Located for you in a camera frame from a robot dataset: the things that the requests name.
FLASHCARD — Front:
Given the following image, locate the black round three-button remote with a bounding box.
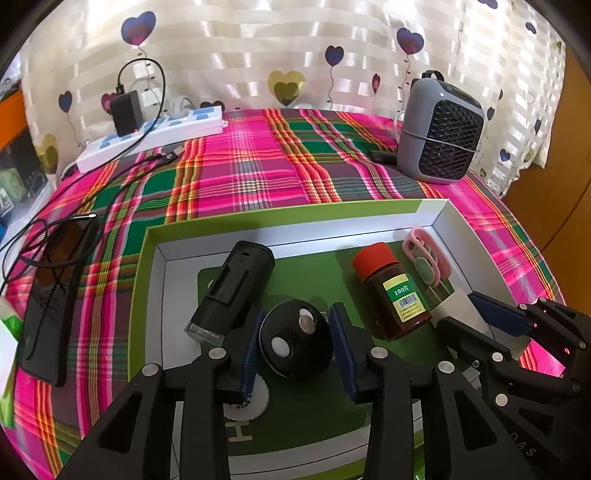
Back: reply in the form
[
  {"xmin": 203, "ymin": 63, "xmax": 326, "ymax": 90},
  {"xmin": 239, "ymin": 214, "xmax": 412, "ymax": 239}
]
[{"xmin": 259, "ymin": 299, "xmax": 334, "ymax": 383}]

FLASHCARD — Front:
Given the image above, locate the white usb charger block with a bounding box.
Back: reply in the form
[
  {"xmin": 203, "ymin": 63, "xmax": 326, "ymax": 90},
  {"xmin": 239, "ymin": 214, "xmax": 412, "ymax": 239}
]
[{"xmin": 431, "ymin": 288, "xmax": 493, "ymax": 338}]

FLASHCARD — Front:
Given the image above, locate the black charging cable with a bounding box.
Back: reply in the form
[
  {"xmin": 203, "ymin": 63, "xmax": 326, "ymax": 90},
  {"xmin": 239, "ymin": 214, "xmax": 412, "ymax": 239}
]
[{"xmin": 0, "ymin": 57, "xmax": 187, "ymax": 296}]

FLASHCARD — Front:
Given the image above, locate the black power adapter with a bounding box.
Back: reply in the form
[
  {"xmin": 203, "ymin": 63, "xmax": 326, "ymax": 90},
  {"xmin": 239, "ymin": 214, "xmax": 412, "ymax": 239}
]
[{"xmin": 110, "ymin": 90, "xmax": 143, "ymax": 137}]

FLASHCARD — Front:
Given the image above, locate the black smartphone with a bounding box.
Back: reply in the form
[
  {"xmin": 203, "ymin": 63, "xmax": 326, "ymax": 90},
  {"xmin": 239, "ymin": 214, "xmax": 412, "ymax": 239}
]
[{"xmin": 17, "ymin": 214, "xmax": 100, "ymax": 387}]

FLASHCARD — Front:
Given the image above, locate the green white cardboard box tray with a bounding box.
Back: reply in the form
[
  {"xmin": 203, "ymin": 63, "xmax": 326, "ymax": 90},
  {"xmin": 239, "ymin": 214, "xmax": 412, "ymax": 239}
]
[{"xmin": 128, "ymin": 199, "xmax": 515, "ymax": 479}]

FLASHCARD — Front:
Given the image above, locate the brown bottle red cap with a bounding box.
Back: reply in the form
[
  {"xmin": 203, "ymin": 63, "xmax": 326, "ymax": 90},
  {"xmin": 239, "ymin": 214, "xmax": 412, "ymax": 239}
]
[{"xmin": 352, "ymin": 242, "xmax": 432, "ymax": 340}]

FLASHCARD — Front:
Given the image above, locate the small pink clip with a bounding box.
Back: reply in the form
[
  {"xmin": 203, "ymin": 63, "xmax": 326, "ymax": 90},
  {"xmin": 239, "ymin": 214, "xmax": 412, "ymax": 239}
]
[{"xmin": 402, "ymin": 227, "xmax": 452, "ymax": 287}]

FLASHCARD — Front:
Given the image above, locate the plaid pink green tablecloth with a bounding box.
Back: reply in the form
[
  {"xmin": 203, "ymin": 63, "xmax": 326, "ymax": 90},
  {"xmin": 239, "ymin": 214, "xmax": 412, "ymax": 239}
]
[{"xmin": 6, "ymin": 109, "xmax": 562, "ymax": 479}]

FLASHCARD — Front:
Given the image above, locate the wooden cabinet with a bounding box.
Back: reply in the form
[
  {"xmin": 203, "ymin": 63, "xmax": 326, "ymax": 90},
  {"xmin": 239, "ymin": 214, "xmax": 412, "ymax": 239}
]
[{"xmin": 504, "ymin": 51, "xmax": 590, "ymax": 312}]

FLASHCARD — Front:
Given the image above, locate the heart pattern white curtain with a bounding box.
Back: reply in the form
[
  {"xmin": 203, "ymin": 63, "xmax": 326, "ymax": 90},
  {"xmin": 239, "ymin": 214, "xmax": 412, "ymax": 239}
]
[{"xmin": 20, "ymin": 1, "xmax": 566, "ymax": 195}]

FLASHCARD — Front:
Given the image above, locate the orange black storage box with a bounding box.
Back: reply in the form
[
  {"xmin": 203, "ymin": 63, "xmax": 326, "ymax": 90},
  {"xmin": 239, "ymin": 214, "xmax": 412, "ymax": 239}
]
[{"xmin": 0, "ymin": 90, "xmax": 48, "ymax": 227}]

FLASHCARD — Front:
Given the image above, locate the white round small jar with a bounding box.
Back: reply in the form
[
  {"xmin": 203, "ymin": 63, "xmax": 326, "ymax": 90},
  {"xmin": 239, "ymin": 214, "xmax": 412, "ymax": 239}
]
[{"xmin": 223, "ymin": 374, "xmax": 270, "ymax": 422}]

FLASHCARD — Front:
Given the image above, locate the grey mini fan heater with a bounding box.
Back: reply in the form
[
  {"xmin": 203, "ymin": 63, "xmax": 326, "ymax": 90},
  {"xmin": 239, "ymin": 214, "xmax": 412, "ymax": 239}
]
[{"xmin": 397, "ymin": 70, "xmax": 485, "ymax": 184}]

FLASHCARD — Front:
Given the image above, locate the green tissue pack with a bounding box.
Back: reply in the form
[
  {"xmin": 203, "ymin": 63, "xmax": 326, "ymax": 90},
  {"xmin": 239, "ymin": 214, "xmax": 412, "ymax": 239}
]
[{"xmin": 0, "ymin": 296, "xmax": 23, "ymax": 428}]

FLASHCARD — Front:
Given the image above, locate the black rectangular stamp device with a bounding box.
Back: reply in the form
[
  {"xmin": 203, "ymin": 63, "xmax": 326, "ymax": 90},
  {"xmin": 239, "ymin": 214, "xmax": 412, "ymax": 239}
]
[{"xmin": 184, "ymin": 240, "xmax": 276, "ymax": 347}]

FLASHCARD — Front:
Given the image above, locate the white blue power strip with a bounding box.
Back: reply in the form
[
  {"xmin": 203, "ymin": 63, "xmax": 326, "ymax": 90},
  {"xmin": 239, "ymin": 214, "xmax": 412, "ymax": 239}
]
[{"xmin": 76, "ymin": 106, "xmax": 228, "ymax": 173}]

